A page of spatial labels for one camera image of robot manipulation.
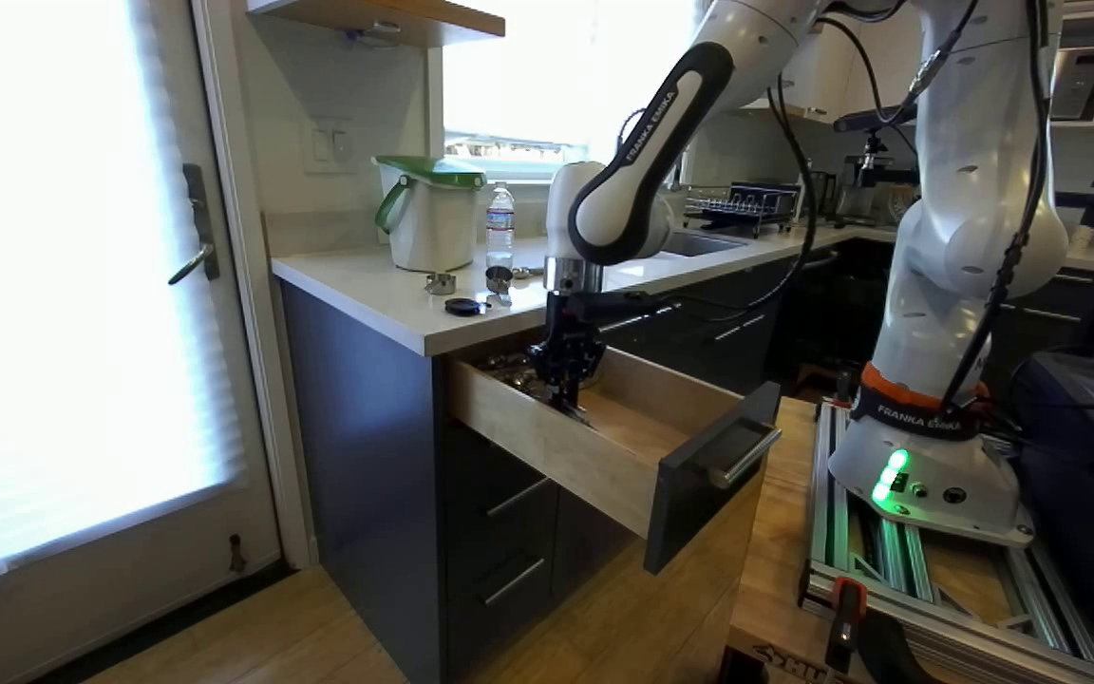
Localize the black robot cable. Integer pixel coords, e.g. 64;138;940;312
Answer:
761;0;1058;413

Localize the pile of kitchen utensils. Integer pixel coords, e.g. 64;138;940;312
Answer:
478;349;540;397

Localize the wooden wall shelf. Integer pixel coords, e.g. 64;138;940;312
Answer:
244;0;510;48

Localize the dark blue box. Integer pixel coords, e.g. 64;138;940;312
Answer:
1015;349;1094;655

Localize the white glass door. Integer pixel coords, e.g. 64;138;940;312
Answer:
0;0;288;684

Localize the red clamp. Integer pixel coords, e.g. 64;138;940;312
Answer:
823;574;868;678

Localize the bright window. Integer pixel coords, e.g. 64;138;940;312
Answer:
442;0;707;181

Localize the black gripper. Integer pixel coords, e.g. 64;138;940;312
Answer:
528;290;614;417

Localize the white wall outlet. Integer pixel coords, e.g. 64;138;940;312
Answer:
303;117;358;176

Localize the white electric kettle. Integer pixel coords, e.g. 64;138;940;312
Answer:
372;153;490;279

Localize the wooden drawer with dark front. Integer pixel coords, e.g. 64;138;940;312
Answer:
447;338;785;579

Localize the white built-in microwave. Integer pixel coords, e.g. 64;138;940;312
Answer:
1037;9;1094;128

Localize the dish rack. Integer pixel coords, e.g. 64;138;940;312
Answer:
685;180;806;240

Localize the dark kitchen cabinet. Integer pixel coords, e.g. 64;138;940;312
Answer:
273;250;859;684

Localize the clear plastic water bottle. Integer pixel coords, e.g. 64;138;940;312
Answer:
481;181;520;279

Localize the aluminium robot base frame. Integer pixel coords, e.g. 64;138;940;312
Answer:
796;397;1094;684

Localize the dark metal door handle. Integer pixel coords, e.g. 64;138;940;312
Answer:
162;160;222;290

